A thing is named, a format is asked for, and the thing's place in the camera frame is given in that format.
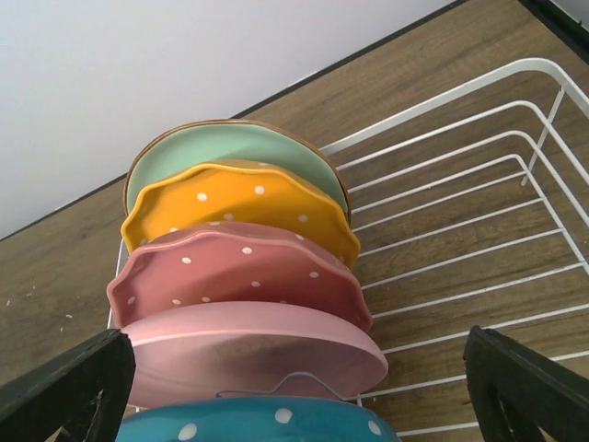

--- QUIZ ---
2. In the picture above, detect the mint green plate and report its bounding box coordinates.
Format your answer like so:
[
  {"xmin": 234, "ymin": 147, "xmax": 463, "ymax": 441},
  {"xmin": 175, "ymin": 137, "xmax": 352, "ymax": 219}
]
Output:
[{"xmin": 123, "ymin": 119, "xmax": 351, "ymax": 219}]

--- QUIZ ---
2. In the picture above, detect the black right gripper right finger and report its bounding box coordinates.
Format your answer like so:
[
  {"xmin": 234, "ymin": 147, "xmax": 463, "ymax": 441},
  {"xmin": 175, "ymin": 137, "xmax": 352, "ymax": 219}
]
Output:
[{"xmin": 463, "ymin": 326, "xmax": 588, "ymax": 442}]

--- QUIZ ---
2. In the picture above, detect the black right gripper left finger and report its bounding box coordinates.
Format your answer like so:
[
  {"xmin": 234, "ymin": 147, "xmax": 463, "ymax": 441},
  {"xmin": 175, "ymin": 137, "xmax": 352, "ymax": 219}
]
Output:
[{"xmin": 1, "ymin": 329, "xmax": 135, "ymax": 441}]

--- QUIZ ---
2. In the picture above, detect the light pink plate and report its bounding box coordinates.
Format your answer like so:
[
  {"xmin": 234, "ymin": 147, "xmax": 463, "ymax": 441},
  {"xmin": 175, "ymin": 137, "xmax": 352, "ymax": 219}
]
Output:
[{"xmin": 123, "ymin": 301, "xmax": 388, "ymax": 408}]

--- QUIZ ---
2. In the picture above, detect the orange polka dot plate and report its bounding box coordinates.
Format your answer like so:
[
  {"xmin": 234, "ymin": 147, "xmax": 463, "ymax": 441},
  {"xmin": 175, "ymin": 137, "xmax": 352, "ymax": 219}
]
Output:
[{"xmin": 121, "ymin": 159, "xmax": 361, "ymax": 268}]

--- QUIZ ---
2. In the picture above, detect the white wire dish rack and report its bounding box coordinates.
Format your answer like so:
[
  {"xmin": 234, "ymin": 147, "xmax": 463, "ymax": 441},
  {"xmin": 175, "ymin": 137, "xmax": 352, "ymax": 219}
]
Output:
[{"xmin": 106, "ymin": 56, "xmax": 589, "ymax": 438}]

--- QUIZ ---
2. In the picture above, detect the blue polka dot plate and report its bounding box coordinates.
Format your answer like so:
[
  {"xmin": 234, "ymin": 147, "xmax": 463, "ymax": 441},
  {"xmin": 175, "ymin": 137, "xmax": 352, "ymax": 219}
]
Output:
[{"xmin": 116, "ymin": 397, "xmax": 399, "ymax": 441}]

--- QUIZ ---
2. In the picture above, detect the dark pink polka dot plate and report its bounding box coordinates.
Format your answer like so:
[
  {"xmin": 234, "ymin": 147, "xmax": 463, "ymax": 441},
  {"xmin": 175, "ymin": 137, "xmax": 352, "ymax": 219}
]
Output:
[{"xmin": 107, "ymin": 222, "xmax": 373, "ymax": 332}]

